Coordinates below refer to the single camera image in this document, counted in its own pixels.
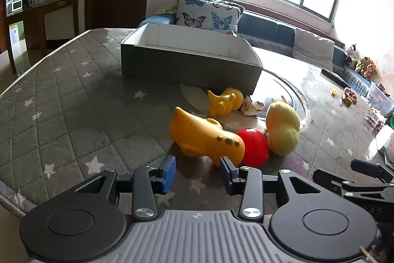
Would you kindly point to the clear plastic storage box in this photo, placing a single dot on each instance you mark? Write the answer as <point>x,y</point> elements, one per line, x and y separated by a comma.
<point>380,98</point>

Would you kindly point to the red ball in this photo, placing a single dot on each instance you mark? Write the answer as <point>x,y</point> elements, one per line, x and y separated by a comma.
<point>254,147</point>

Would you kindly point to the yellow plush toy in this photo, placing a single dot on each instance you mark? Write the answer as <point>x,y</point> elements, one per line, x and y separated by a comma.
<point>283,127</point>

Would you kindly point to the white paper disc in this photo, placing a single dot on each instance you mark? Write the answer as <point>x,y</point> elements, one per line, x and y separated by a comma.
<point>194,96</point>

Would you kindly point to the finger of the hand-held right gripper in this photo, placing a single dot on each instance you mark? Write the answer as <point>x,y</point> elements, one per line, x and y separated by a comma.
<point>329,177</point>
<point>363,165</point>

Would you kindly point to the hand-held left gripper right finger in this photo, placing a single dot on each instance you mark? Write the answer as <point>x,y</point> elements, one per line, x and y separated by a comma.
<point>227,177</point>

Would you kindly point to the grey star quilted mat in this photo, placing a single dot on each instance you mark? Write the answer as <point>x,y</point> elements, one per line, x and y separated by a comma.
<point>77,102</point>

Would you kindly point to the grey sofa cushion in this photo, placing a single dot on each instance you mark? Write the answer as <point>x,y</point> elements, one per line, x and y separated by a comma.
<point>312,49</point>

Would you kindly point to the grey cardboard box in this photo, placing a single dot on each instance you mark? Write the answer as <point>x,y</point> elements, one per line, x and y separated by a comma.
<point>187,65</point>

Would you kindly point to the orange alien toy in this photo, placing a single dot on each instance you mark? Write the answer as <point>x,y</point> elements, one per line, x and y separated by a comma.
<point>200,135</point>

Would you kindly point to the dark wooden side table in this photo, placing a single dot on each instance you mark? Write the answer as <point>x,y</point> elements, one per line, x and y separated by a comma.
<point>52,8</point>

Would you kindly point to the white astronaut figurine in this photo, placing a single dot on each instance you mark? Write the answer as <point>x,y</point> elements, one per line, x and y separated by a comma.
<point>251,107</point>

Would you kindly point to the orange plush toy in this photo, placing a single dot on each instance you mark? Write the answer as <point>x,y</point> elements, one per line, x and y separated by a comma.
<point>366,67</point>

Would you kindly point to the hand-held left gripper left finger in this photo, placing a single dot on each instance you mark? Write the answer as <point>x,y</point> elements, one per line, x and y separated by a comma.
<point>168,174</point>

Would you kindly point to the blue sofa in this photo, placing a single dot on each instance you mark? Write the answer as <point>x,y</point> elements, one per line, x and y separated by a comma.
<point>264,27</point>

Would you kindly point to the yellow rubber duck toy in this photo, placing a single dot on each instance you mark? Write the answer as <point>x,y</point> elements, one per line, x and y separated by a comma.
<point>224,100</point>

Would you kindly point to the black and white plush toy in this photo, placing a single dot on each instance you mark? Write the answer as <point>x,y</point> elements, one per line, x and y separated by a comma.
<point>351,52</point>

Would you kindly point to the pink toy car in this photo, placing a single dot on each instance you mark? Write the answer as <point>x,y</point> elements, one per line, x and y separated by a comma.
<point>349,95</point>

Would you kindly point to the black remote control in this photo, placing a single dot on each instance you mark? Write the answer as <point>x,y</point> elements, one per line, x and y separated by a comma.
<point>334,76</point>

